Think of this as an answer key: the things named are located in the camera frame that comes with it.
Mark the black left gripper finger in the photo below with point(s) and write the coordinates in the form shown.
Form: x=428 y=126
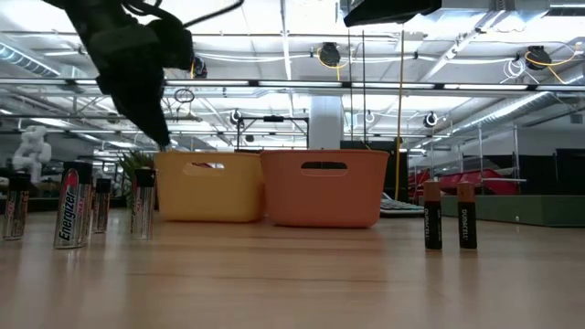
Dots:
x=141 y=114

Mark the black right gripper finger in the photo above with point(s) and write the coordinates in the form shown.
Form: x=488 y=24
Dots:
x=393 y=10

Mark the Energizer Max AA battery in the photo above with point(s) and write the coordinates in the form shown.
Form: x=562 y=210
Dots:
x=143 y=210
x=15 y=215
x=71 y=215
x=102 y=205

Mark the Duracell copper black AA battery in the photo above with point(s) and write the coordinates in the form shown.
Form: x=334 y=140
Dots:
x=432 y=224
x=467 y=224

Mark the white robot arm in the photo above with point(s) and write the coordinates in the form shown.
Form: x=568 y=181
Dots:
x=32 y=151

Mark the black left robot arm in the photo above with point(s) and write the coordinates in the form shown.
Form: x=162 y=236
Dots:
x=59 y=2

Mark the green potted plant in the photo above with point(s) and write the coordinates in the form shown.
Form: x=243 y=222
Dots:
x=135 y=162

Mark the small black ceiling reel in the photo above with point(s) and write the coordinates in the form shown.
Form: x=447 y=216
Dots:
x=235 y=117
x=430 y=119

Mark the yellow plastic bin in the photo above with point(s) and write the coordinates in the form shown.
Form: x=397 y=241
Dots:
x=215 y=196

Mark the white building column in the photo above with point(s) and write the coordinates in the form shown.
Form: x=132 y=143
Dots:
x=326 y=123

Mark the metal shelf rack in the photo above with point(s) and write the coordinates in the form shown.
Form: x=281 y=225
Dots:
x=480 y=155

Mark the red storage bins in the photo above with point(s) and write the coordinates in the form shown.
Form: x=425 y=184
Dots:
x=475 y=180

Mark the computer keyboard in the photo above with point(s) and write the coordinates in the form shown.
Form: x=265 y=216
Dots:
x=402 y=206

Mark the orange plastic bin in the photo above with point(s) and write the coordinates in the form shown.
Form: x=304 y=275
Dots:
x=324 y=201

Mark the green low platform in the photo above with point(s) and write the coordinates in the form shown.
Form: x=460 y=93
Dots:
x=525 y=210

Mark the long ceiling light rail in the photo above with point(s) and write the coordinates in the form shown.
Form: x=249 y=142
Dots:
x=297 y=84

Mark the black metal frame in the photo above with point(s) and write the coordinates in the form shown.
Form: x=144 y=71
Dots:
x=273 y=119

